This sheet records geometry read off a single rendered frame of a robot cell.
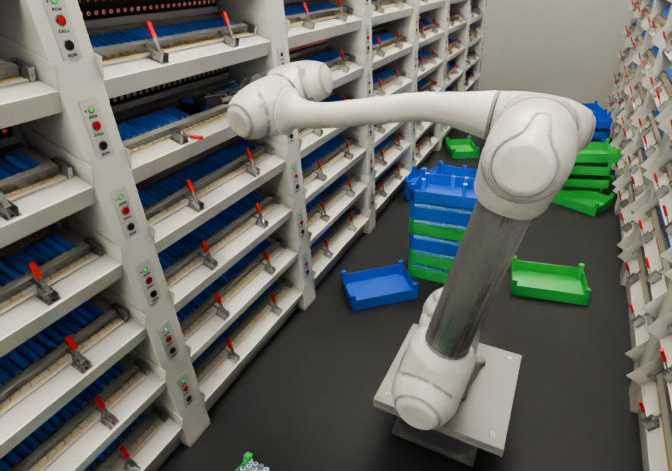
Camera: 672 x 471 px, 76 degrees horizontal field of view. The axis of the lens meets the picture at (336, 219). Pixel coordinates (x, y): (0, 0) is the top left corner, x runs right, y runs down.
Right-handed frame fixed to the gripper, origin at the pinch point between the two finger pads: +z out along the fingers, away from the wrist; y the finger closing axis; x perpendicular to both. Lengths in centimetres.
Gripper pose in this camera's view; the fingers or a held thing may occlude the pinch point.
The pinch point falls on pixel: (206, 99)
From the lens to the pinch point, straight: 132.8
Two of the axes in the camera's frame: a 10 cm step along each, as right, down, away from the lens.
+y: -4.8, 4.4, -7.5
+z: -8.5, -0.3, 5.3
